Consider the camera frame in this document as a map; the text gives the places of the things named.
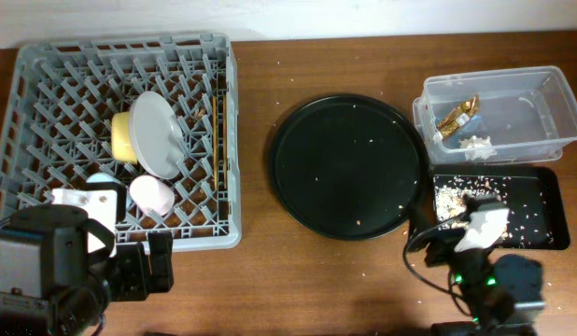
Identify food scraps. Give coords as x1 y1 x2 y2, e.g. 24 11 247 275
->
435 176 508 238

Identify pink plastic cup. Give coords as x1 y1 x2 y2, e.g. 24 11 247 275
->
129 175 175 217

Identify blue plastic cup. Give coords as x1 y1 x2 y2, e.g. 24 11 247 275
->
86 173 132 207

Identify white tissue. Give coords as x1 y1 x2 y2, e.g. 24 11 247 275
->
459 135 498 161

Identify yellow bowl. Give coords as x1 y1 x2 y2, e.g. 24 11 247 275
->
111 112 137 164

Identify grey plate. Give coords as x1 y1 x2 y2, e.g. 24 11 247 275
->
129 91 185 179

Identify wrapper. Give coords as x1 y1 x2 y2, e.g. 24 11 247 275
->
436 95 480 140

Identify wooden chopstick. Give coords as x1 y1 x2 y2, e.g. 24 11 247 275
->
212 95 219 192
222 93 228 190

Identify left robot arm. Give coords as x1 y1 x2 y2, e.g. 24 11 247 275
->
0 204 174 335

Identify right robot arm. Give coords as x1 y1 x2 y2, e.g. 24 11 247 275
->
402 228 545 336

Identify grey dishwasher rack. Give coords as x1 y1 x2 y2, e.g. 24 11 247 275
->
0 33 242 252

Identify black rectangular tray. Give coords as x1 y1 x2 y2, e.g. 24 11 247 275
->
432 165 570 250

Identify clear plastic bin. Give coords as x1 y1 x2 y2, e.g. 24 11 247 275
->
413 66 577 165

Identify round black tray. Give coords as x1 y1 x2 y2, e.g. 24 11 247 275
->
268 94 429 241

